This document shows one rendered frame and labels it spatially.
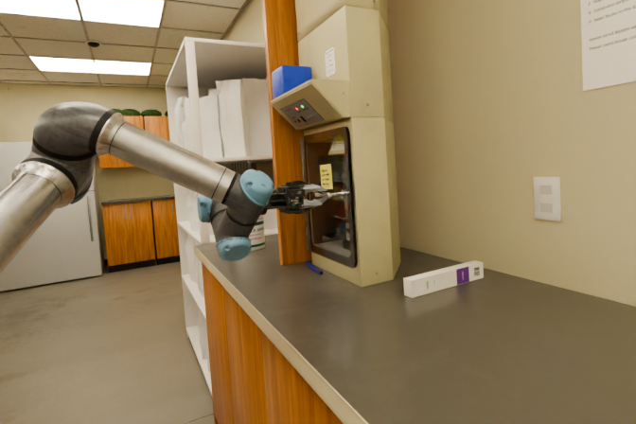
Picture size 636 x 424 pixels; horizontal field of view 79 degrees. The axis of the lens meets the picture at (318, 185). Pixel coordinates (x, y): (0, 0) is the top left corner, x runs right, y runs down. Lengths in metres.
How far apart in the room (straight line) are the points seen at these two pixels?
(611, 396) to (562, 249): 0.52
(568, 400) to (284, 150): 1.03
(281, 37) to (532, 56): 0.79
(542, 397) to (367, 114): 0.75
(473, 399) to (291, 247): 0.89
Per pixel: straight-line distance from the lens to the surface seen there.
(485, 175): 1.29
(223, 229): 0.89
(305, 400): 0.90
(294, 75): 1.24
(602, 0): 1.15
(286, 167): 1.36
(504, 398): 0.67
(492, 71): 1.29
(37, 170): 0.92
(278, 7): 1.48
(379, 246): 1.12
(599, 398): 0.72
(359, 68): 1.10
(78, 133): 0.87
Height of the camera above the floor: 1.29
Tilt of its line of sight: 3 degrees down
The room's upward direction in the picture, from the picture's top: 4 degrees counter-clockwise
